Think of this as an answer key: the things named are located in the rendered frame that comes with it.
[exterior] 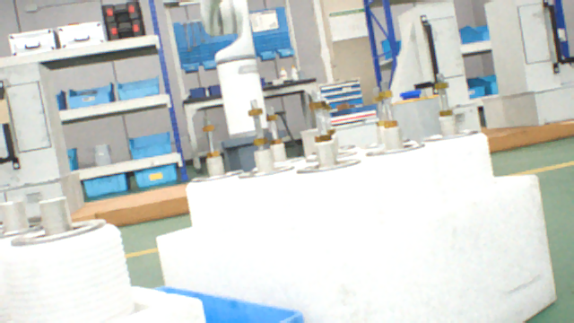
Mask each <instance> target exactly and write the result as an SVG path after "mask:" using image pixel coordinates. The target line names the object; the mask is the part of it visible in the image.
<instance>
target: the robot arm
mask: <svg viewBox="0 0 574 323"><path fill-rule="evenodd" d="M249 19H250V17H249V12H248V2H247V0H201V20H202V23H203V26H204V29H205V31H206V32H207V33H208V34H209V35H212V36H221V35H228V34H233V33H237V34H238V38H237V39H236V40H235V41H234V42H233V43H232V44H231V45H230V46H228V47H227V48H225V49H223V50H221V51H220V52H218V53H217V55H216V68H217V73H218V77H219V82H220V86H221V92H222V101H223V106H224V110H225V116H226V120H227V126H228V131H229V136H230V140H232V139H238V138H242V137H248V136H253V135H256V132H255V128H254V123H253V122H254V120H253V117H249V116H248V110H250V109H251V108H250V106H251V105H250V100H251V99H257V105H258V108H262V109H263V113H264V114H263V115H259V117H260V120H261V125H262V126H261V127H262V129H263V130H262V132H263V134H267V133H269V128H268V123H267V122H266V118H265V117H266V113H265V104H264V98H263V93H262V88H261V83H260V78H259V73H258V70H257V61H256V55H255V50H254V45H253V40H252V34H251V28H250V20H249Z"/></svg>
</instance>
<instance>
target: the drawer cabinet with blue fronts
mask: <svg viewBox="0 0 574 323"><path fill-rule="evenodd" d="M316 86H317V90H319V94H323V95H324V98H325V99H327V102H328V103H329V106H332V110H331V111H329V112H330V118H333V117H332V112H335V111H337V108H336V106H335V105H339V104H343V103H346V102H348V105H352V104H355V106H356V108H357V107H362V106H365V103H364V98H363V92H362V88H361V78H360V77H357V78H352V79H346V80H341V81H335V82H330V83H320V84H317V85H316ZM314 112H315V111H314V110H311V111H310V114H311V119H312V125H313V129H317V125H316V123H317V122H316V120H315V118H316V117H315V114H314Z"/></svg>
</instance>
